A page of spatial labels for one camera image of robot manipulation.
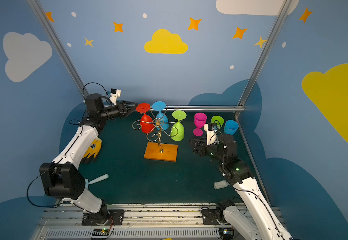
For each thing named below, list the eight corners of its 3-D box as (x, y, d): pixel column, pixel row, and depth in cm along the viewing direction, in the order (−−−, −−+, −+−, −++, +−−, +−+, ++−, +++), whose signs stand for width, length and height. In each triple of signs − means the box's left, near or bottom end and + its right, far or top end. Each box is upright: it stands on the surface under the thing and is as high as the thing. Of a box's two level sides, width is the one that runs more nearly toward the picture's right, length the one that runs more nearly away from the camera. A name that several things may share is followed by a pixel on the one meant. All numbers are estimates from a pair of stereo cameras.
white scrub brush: (215, 189, 86) (216, 188, 84) (213, 183, 88) (213, 181, 87) (228, 187, 87) (229, 185, 85) (226, 180, 89) (227, 179, 88)
